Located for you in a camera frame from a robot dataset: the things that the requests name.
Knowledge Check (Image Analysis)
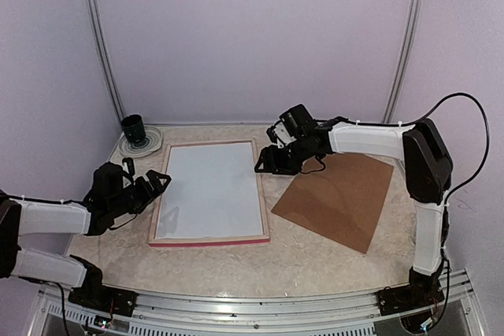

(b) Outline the aluminium corner post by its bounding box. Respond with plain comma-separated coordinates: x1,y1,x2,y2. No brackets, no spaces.
382,0,422,123
85,0,125,124

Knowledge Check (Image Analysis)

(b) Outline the dark green speckled cup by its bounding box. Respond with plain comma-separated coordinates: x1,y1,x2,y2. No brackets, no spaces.
120,114,146,144

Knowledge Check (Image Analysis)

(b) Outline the brown cardboard backing board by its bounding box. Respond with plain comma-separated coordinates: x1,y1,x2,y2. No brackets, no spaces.
272,153,394,254

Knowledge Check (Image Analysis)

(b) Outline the aluminium front rail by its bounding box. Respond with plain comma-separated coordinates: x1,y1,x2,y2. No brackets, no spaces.
24,270,488,335

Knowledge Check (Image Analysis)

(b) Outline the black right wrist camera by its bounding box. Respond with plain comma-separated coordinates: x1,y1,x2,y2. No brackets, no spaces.
266,116,300,149

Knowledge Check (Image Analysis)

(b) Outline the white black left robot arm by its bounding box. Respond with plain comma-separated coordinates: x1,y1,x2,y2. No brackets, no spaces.
1,158,172,317

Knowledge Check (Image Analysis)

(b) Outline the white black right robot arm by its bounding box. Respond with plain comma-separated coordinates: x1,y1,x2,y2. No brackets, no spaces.
254,104,453,316

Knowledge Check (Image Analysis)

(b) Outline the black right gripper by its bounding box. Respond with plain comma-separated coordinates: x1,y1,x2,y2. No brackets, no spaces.
255,135,318,175

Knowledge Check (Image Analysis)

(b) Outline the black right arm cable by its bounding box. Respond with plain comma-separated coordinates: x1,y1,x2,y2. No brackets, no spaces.
413,92,491,313

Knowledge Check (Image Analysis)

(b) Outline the pink wooden picture frame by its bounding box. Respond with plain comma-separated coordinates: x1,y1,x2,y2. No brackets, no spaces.
148,138,272,249

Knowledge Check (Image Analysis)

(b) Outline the grey spiral ceramic plate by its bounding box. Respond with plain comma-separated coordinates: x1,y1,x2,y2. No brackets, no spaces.
118,126,163,159

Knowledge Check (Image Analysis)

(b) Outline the right aluminium corner post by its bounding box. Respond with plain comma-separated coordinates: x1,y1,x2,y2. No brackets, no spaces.
382,0,422,123

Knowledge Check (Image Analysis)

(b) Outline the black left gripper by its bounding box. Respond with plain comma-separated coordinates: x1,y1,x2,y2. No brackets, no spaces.
109,170,171,218

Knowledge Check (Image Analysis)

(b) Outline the landscape photo print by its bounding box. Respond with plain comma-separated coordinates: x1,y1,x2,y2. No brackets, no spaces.
154,142,265,241

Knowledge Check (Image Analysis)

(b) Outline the left aluminium corner post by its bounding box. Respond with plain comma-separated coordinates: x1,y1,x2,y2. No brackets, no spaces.
85,0,125,124

